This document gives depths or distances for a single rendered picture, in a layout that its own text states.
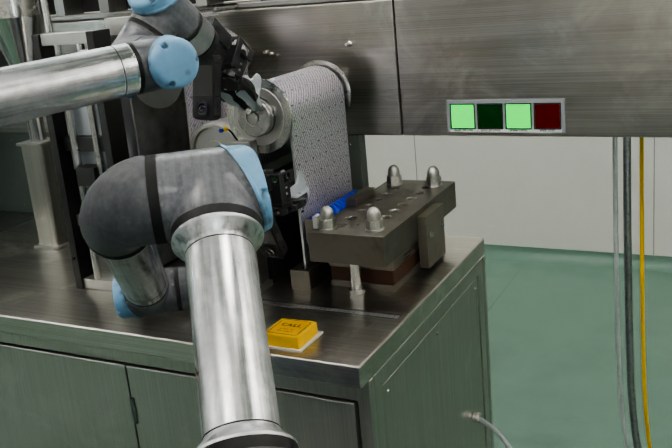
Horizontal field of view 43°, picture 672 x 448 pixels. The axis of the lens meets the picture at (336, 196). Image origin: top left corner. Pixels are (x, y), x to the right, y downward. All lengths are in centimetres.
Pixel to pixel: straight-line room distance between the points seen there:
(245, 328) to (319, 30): 110
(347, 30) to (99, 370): 89
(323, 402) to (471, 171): 303
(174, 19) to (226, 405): 69
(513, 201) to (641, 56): 270
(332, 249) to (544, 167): 276
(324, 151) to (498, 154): 263
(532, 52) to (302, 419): 85
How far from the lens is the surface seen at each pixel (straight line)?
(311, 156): 172
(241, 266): 101
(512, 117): 181
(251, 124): 166
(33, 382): 193
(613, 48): 175
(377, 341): 147
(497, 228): 445
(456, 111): 185
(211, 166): 107
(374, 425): 147
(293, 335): 146
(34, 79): 121
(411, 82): 188
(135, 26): 140
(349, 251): 161
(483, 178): 440
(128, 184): 107
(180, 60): 125
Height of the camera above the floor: 152
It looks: 15 degrees down
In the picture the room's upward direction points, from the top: 5 degrees counter-clockwise
